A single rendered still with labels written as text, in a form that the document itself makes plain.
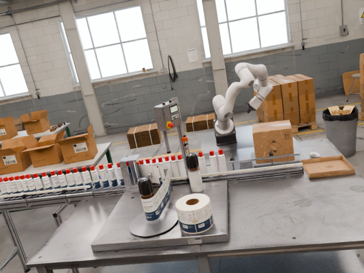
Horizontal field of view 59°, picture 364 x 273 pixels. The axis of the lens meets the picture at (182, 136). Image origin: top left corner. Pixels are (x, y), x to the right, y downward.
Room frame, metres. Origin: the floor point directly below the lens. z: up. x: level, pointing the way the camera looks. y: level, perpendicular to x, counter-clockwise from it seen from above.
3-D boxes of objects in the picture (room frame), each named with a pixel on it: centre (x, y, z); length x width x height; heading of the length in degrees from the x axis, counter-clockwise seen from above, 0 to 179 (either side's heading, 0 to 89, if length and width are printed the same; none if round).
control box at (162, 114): (2.44, 0.08, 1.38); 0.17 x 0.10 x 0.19; 134
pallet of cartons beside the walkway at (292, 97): (5.94, -1.98, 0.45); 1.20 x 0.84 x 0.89; 176
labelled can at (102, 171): (2.48, 0.69, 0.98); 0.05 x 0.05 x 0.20
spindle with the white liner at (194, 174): (2.05, -0.04, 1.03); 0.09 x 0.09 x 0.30
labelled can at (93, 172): (2.49, 0.76, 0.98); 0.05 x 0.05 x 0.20
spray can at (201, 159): (2.32, -0.11, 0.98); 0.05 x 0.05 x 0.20
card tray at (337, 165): (2.15, -0.99, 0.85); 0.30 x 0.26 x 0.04; 79
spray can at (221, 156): (2.29, -0.26, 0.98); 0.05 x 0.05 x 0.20
